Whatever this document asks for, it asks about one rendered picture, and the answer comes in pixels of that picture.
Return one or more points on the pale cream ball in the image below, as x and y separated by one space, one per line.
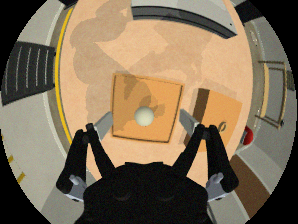
144 116

